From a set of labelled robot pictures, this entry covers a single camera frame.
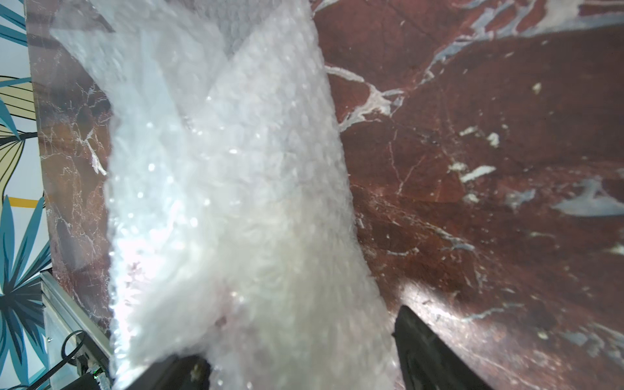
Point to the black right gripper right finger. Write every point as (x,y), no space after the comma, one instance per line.
(426,361)

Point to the aluminium front frame rail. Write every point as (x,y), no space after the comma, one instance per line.
(69,330)

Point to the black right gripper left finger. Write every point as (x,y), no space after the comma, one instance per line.
(175,373)

